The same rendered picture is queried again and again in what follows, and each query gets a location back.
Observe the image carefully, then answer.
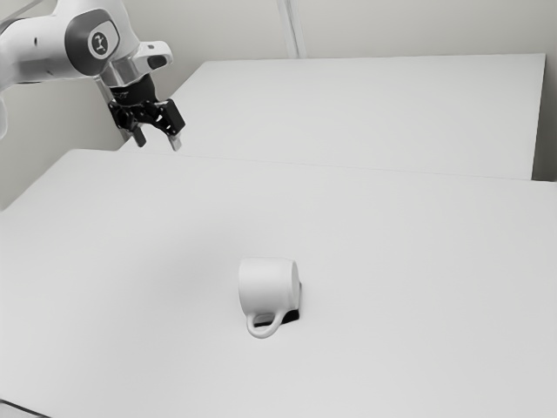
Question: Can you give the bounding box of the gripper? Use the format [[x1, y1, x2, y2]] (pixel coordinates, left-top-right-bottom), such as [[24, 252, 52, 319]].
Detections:
[[106, 76, 186, 152]]

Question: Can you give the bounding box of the white mug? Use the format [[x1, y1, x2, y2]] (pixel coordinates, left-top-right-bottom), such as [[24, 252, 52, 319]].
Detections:
[[238, 257, 303, 340]]

